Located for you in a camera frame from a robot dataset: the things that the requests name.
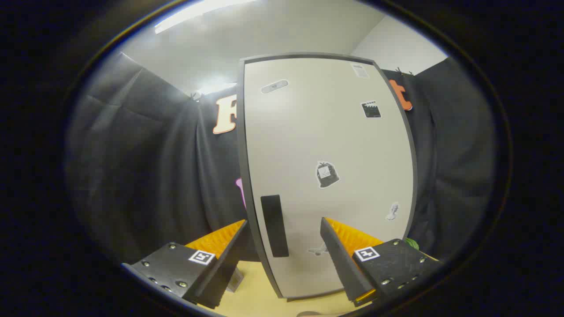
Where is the black door handle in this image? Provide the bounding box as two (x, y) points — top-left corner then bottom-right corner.
(260, 195), (289, 258)

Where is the black backdrop cloth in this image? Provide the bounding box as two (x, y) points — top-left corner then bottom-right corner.
(66, 52), (498, 265)

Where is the grey shoe cabinet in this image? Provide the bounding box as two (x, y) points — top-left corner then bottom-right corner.
(237, 52), (418, 302)

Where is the white shoe cabinet door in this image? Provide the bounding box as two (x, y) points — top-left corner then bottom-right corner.
(243, 58), (415, 299)

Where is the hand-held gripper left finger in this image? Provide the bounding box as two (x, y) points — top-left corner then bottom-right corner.
(121, 219), (248, 310)

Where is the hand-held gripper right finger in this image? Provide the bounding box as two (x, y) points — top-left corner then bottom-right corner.
(320, 217), (441, 307)

